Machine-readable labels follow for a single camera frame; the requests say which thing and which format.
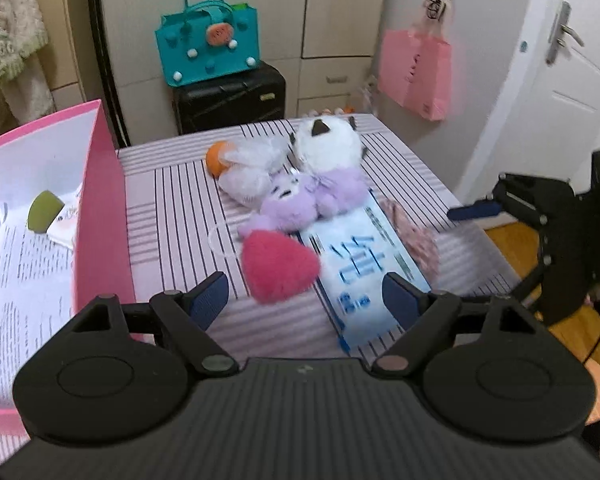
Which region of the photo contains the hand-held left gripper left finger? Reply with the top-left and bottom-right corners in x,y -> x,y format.
67,271 -> 241,377

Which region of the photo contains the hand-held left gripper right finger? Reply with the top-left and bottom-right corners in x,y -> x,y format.
372,273 -> 536,377

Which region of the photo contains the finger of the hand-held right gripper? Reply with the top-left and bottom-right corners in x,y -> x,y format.
512,252 -> 555,307
446,172 -> 576,233

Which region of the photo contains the pale blue packet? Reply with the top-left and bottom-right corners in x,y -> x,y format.
297,191 -> 433,353

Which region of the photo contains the pink floral cloth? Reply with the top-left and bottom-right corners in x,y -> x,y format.
380,199 -> 441,278

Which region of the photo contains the pink heart plush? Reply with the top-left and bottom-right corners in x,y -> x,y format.
241,230 -> 323,305

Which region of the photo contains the white and orange plush toy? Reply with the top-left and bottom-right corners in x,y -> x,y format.
205,139 -> 292,208

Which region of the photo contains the purple plush toy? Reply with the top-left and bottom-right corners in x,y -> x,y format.
237,167 -> 372,236

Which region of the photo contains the pink cardboard box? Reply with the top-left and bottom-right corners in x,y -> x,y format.
0,99 -> 133,436

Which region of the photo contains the white plush with brown tail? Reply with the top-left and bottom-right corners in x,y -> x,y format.
291,115 -> 372,177

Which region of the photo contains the pink striped cloth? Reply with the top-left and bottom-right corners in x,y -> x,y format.
0,112 -> 523,466

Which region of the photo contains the white door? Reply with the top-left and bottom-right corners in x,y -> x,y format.
460,0 -> 600,211

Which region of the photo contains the pink paper bag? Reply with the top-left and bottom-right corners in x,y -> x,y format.
377,29 -> 453,122

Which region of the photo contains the small white printed packet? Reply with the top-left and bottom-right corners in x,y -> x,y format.
47,200 -> 83,250

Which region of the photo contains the printed paper sheet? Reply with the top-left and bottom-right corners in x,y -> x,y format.
0,220 -> 76,401

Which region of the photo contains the green rounded item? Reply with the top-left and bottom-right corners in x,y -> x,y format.
26,191 -> 66,233

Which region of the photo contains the black suitcase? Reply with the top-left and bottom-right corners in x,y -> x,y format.
172,60 -> 287,136

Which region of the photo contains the teal felt tote bag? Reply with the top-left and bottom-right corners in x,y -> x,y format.
155,0 -> 262,87

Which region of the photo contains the beige wardrobe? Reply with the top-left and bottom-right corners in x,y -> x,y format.
60,0 -> 391,146

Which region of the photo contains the cream fuzzy garment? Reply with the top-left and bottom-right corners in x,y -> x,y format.
0,0 -> 56,116

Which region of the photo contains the silver door handle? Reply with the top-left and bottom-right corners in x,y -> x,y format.
546,2 -> 586,66

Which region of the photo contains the black vertical rail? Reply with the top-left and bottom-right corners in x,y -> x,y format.
82,0 -> 132,148

